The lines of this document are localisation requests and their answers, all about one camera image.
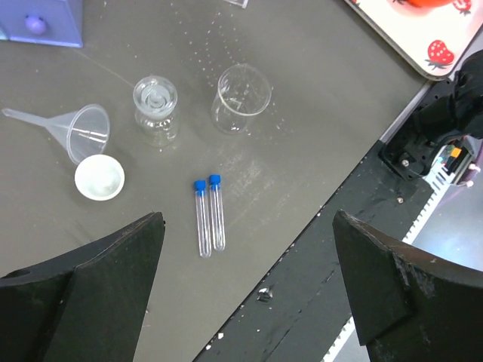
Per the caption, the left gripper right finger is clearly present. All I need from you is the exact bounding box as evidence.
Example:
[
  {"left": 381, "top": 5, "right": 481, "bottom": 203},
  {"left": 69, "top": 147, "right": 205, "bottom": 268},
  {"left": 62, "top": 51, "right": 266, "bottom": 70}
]
[{"left": 332, "top": 210, "right": 482, "bottom": 361}]

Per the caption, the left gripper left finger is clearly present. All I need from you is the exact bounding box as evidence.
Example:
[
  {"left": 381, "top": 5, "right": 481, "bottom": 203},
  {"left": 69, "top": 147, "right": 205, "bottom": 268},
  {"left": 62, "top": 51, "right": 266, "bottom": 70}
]
[{"left": 1, "top": 212, "right": 165, "bottom": 361}]

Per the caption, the blue capped test tube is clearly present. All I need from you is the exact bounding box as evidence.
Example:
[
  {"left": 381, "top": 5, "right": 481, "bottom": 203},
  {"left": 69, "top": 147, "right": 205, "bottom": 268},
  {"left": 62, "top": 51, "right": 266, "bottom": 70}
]
[
  {"left": 193, "top": 179, "right": 211, "bottom": 258},
  {"left": 209, "top": 174, "right": 226, "bottom": 252}
]

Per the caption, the clear test tube rack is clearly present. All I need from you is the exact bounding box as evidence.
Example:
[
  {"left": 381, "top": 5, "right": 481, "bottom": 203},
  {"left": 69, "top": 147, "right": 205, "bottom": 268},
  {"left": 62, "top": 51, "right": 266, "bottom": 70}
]
[{"left": 225, "top": 0, "right": 249, "bottom": 9}]

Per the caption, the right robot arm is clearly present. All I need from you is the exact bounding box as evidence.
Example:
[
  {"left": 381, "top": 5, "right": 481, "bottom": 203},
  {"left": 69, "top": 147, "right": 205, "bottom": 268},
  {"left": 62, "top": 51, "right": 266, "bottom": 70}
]
[{"left": 413, "top": 51, "right": 482, "bottom": 145}]

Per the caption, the clear plastic funnel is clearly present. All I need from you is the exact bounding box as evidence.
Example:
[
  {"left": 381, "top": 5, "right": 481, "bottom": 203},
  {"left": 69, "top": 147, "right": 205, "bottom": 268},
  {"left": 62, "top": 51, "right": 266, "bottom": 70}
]
[{"left": 2, "top": 104, "right": 111, "bottom": 164}]

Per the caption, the glass stoppered bottle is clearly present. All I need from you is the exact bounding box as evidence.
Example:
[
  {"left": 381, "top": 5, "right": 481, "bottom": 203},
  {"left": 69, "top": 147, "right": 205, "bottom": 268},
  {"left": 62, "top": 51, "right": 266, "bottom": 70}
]
[{"left": 133, "top": 75, "right": 180, "bottom": 148}]

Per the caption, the clear glass beaker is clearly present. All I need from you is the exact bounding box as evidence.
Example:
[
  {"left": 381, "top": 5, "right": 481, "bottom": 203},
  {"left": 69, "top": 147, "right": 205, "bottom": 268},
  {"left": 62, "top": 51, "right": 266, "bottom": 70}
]
[{"left": 211, "top": 63, "right": 272, "bottom": 134}]

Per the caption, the strawberry pattern tray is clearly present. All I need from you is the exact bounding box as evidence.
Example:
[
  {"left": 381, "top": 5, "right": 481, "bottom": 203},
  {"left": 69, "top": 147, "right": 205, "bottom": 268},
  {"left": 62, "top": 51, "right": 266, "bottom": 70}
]
[{"left": 346, "top": 1, "right": 482, "bottom": 81}]

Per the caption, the purple drawer box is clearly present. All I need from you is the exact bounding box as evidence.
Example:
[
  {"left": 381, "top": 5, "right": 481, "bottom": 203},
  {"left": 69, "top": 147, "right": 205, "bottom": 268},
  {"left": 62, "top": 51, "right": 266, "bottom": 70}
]
[{"left": 1, "top": 0, "right": 83, "bottom": 48}]

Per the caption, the orange bowl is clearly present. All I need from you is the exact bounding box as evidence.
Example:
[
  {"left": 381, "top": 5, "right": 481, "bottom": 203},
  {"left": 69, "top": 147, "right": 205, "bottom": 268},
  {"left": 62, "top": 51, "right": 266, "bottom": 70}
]
[{"left": 408, "top": 0, "right": 453, "bottom": 8}]

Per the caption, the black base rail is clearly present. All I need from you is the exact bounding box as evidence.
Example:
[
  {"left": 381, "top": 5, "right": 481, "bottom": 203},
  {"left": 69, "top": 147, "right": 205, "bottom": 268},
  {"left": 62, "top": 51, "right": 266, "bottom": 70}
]
[{"left": 196, "top": 142, "right": 423, "bottom": 361}]

